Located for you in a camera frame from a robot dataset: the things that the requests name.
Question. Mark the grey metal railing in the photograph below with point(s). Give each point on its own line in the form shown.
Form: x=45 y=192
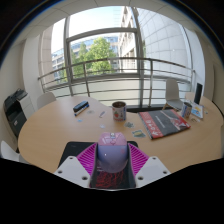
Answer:
x=151 y=76

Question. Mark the small dark flat case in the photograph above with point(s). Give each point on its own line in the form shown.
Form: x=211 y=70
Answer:
x=80 y=107

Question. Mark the white chair with wooden legs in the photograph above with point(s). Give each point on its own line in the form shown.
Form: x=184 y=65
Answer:
x=8 y=151

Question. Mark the black office printer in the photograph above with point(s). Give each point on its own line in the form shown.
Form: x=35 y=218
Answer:
x=15 y=111

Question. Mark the small printed card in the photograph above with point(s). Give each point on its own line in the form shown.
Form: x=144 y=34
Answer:
x=129 y=125
x=139 y=133

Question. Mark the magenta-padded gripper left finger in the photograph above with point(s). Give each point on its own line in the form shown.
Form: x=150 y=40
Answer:
x=73 y=169

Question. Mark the red printed magazine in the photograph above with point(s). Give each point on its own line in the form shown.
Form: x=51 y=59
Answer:
x=163 y=123

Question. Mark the black mouse pad, red-blue print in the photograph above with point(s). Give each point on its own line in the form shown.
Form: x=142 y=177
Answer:
x=111 y=180

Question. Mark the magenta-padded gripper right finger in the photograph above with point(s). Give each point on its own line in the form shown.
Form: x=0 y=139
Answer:
x=151 y=169

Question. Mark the tall black box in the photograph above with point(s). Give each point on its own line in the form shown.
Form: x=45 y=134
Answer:
x=198 y=93

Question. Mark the strawberry print mug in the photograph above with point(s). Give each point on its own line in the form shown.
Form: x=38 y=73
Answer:
x=119 y=111

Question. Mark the lilac and pink computer mouse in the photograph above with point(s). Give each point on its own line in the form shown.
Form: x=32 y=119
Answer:
x=112 y=155

